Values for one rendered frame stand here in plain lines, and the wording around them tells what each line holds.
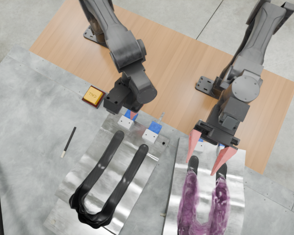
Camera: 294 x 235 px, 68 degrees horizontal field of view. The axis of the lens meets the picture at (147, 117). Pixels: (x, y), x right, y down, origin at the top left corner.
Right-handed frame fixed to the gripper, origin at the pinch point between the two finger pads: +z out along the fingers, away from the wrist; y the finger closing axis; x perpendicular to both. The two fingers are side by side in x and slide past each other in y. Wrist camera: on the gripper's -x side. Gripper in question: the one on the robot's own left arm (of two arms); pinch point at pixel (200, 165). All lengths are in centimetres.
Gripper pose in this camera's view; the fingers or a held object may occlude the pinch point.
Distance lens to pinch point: 53.7
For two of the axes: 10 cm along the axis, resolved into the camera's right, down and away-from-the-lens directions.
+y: 8.8, 4.5, -1.5
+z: -4.7, 8.6, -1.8
